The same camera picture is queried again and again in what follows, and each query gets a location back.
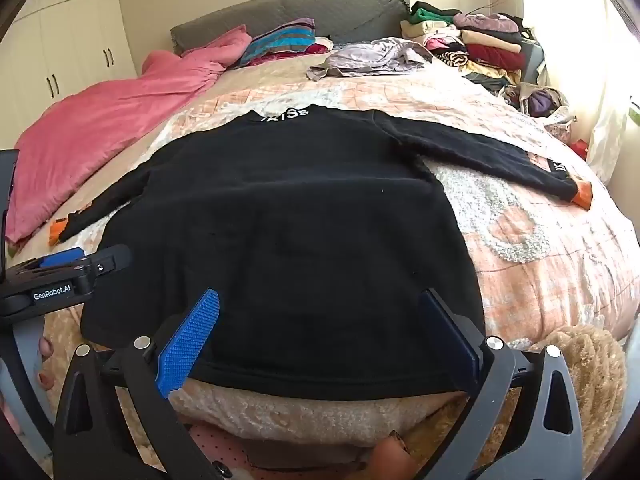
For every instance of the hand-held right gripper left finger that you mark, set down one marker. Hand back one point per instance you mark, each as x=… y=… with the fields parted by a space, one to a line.
x=192 y=345

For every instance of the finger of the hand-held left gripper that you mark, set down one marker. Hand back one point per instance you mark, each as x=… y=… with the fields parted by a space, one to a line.
x=60 y=258
x=112 y=258

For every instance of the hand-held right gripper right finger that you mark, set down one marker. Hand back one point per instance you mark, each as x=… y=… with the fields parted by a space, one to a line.
x=447 y=330

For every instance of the black sweater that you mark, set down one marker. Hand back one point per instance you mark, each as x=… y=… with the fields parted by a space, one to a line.
x=300 y=235

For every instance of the basket of clothes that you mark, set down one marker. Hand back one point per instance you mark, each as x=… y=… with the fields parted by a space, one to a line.
x=540 y=102

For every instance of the pile of folded clothes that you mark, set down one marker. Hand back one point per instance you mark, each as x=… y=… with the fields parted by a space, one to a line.
x=480 y=42

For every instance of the person's left hand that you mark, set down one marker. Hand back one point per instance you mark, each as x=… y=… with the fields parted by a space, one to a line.
x=46 y=349

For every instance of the pink dotted cloth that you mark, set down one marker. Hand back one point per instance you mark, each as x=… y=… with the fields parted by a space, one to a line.
x=220 y=447

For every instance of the pink quilt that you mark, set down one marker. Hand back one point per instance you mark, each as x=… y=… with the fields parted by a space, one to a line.
x=100 y=125

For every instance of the brown rounded object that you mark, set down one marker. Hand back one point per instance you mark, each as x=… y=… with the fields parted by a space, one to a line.
x=395 y=457

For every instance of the tan knitted cloth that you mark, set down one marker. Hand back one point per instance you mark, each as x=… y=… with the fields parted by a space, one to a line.
x=595 y=380

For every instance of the cream wardrobe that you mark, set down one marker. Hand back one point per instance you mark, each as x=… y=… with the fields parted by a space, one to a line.
x=65 y=45

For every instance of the red plastic bag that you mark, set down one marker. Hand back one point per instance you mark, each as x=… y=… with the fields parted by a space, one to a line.
x=580 y=150

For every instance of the striped folded garment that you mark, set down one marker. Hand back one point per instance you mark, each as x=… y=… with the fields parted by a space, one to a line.
x=280 y=37

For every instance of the crumpled lavender garment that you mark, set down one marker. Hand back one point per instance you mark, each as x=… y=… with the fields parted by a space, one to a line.
x=372 y=57

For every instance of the magenta folded garment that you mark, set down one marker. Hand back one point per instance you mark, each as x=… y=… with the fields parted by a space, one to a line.
x=317 y=49

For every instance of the white curtain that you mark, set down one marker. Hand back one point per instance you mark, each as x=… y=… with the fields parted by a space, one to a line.
x=610 y=60

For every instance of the grey padded headboard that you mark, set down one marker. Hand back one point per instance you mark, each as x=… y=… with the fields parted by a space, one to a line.
x=345 y=12

